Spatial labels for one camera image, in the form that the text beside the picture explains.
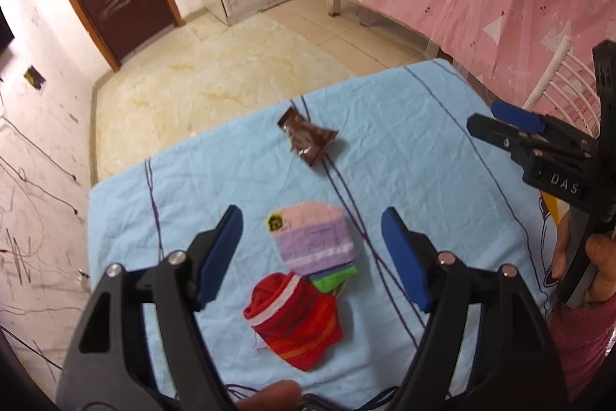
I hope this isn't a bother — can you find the person's right forearm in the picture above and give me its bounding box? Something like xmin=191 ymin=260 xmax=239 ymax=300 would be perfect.
xmin=546 ymin=302 xmax=616 ymax=403

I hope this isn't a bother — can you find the brown snack wrapper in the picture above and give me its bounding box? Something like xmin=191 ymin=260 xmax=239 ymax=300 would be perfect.
xmin=278 ymin=107 xmax=339 ymax=166

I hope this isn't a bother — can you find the broken wall socket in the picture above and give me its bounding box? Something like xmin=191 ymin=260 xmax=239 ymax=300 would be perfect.
xmin=24 ymin=65 xmax=47 ymax=90

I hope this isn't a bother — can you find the red sock white stripe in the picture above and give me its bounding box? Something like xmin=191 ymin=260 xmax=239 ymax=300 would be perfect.
xmin=242 ymin=272 xmax=343 ymax=373

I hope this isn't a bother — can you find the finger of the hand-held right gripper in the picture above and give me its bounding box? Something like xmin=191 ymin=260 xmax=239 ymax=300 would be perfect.
xmin=492 ymin=101 xmax=598 ymax=147
xmin=467 ymin=113 xmax=541 ymax=167

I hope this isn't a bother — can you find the person's right hand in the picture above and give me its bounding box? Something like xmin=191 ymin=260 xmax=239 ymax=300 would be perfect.
xmin=550 ymin=209 xmax=616 ymax=313

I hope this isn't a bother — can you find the green cloth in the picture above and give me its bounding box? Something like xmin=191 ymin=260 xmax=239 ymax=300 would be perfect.
xmin=310 ymin=264 xmax=359 ymax=296

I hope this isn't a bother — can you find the white metal chair orange seat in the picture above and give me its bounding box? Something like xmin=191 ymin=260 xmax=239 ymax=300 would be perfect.
xmin=522 ymin=36 xmax=600 ymax=137

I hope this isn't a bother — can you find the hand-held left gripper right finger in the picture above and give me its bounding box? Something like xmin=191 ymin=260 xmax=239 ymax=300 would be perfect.
xmin=380 ymin=206 xmax=571 ymax=411

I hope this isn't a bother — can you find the person's left hand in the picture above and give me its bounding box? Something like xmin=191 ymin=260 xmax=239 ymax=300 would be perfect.
xmin=235 ymin=379 xmax=303 ymax=411

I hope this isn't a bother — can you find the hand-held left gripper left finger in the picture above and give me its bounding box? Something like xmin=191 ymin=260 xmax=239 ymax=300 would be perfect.
xmin=55 ymin=204 xmax=244 ymax=411

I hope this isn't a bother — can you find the light blue table sheet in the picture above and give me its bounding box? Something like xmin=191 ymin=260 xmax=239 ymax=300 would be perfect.
xmin=87 ymin=59 xmax=564 ymax=411

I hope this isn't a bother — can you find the pastel pink purple sock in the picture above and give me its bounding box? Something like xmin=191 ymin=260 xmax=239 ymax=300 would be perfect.
xmin=267 ymin=200 xmax=358 ymax=279

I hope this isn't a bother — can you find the black television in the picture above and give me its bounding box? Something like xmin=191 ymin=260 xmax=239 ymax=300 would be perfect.
xmin=0 ymin=4 xmax=14 ymax=55

